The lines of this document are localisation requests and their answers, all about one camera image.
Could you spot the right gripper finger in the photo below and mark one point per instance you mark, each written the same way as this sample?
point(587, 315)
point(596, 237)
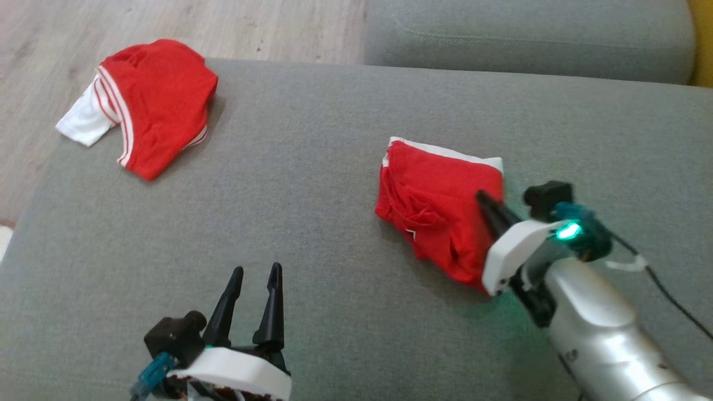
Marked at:
point(489, 217)
point(509, 220)

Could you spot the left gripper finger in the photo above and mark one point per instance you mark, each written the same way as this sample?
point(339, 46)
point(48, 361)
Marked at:
point(273, 312)
point(225, 312)

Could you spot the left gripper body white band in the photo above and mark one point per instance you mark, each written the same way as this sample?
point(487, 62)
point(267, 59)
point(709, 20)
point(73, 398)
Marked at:
point(234, 370)

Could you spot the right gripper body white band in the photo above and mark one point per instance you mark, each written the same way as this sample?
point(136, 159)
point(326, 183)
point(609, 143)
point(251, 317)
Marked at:
point(512, 250)

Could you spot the red shorts white trim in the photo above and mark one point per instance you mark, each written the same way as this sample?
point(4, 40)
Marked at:
point(440, 195)

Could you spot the red jersey shirt white sleeves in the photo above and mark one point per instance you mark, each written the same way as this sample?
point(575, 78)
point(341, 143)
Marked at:
point(161, 100)

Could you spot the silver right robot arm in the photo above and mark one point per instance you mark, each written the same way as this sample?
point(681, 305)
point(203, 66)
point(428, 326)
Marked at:
point(601, 334)

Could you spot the large grey sofa seat cushion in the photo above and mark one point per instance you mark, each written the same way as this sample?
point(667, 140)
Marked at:
point(334, 250)

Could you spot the small grey sofa seat cushion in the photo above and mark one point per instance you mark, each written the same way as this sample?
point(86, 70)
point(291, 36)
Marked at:
point(529, 39)

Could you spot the white flat object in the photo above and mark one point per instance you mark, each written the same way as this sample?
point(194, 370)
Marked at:
point(4, 242)

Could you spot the yellow fabric panel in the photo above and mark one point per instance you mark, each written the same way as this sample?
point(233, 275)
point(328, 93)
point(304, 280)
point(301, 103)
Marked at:
point(703, 39)

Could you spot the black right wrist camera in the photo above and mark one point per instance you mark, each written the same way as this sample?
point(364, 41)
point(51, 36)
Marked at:
point(548, 195)

